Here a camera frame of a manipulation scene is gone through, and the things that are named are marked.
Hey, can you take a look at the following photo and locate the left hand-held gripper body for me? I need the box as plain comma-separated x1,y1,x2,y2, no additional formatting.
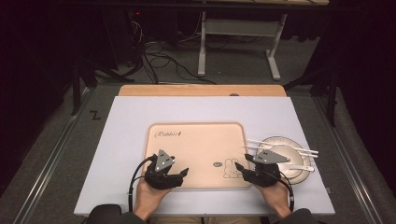
144,148,185,191

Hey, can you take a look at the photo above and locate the metal floor rail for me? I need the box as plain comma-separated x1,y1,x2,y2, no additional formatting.
312,96,396,224
12,88,94,224

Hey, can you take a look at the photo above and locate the person's left hand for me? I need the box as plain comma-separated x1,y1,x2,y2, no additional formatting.
134,178,173,222

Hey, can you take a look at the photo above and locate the white metal desk frame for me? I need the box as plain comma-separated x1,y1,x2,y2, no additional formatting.
197,11,289,81

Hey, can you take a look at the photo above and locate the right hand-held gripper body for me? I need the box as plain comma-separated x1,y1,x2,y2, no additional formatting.
242,148,292,189

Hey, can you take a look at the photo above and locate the white chopstick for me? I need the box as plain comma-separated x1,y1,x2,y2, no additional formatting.
242,145,319,159
246,138,319,155

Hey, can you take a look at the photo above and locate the black metal stand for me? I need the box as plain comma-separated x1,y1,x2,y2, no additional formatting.
282,66,340,128
70,59,135,117

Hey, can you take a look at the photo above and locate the wooden table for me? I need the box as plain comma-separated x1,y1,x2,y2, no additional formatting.
118,84,288,98

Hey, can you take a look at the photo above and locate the right hand-held gripper cable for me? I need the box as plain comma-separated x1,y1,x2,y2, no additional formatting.
274,171,296,216

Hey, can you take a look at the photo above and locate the hand-held gripper cable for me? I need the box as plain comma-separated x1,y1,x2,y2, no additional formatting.
274,171,296,216
127,155,156,214

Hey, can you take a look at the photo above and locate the left hand-held gripper cable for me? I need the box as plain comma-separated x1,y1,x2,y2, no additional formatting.
127,155,156,214

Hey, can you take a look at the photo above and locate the tangle of black floor cables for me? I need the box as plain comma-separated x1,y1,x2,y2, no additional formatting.
124,18,218,86

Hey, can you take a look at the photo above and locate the person's right hand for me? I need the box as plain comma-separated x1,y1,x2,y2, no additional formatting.
252,178,293,220

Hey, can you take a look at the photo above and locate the white bowl with dark rim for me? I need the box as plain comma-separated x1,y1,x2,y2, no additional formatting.
270,144,305,181

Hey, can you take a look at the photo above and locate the beige tray with rabbit print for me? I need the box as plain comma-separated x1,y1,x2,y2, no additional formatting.
143,121,254,189

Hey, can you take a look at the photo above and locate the white plate with dark rim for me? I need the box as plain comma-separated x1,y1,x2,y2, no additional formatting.
256,135,313,186

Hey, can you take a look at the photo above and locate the dark device with red light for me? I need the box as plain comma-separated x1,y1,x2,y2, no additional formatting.
102,8,148,68

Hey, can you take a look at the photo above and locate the pale lavender board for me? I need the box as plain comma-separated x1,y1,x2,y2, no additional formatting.
74,95,336,217

